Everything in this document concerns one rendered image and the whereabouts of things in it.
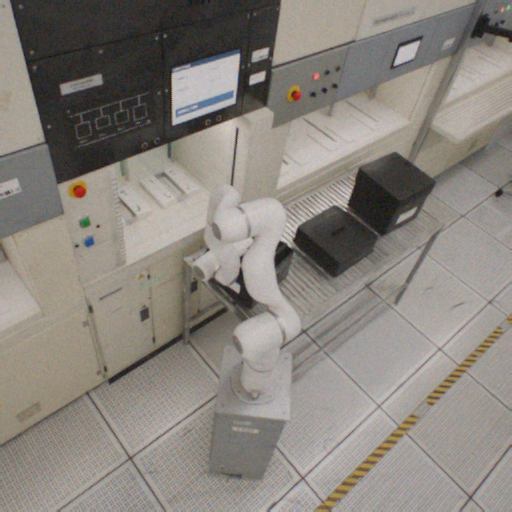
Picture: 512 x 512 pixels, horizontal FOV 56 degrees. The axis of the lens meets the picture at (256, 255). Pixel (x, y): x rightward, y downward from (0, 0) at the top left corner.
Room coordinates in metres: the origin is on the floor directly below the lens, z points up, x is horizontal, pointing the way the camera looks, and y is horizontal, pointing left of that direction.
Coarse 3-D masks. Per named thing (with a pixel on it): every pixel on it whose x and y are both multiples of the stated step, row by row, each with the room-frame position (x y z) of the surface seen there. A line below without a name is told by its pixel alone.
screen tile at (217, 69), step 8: (216, 64) 1.54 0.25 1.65; (224, 64) 1.56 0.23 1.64; (208, 72) 1.51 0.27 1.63; (216, 72) 1.54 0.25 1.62; (224, 72) 1.56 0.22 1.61; (232, 72) 1.59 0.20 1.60; (208, 80) 1.51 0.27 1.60; (224, 80) 1.56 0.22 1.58; (232, 80) 1.59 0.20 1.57; (208, 88) 1.51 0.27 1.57; (216, 88) 1.54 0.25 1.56; (224, 88) 1.57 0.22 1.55
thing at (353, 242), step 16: (336, 208) 1.82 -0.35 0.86; (304, 224) 1.67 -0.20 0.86; (320, 224) 1.69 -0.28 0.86; (336, 224) 1.71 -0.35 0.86; (352, 224) 1.73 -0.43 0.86; (304, 240) 1.60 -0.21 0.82; (320, 240) 1.58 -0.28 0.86; (336, 240) 1.60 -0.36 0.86; (352, 240) 1.62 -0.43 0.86; (368, 240) 1.64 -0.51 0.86; (320, 256) 1.53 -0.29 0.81; (336, 256) 1.50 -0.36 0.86; (352, 256) 1.53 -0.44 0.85; (336, 272) 1.46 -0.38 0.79
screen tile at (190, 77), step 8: (192, 72) 1.46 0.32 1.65; (176, 80) 1.41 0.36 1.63; (184, 80) 1.44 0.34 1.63; (192, 80) 1.46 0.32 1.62; (200, 80) 1.48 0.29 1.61; (200, 88) 1.49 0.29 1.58; (176, 96) 1.41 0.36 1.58; (184, 96) 1.44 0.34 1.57; (192, 96) 1.46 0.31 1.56; (200, 96) 1.49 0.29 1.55; (176, 104) 1.41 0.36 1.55
